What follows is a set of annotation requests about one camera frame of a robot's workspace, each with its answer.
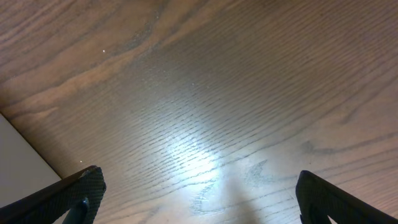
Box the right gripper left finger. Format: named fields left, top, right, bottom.
left=1, top=166, right=106, bottom=224

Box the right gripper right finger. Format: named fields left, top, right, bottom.
left=295, top=170, right=397, bottom=224

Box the white cardboard box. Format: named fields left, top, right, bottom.
left=0, top=116, right=61, bottom=207

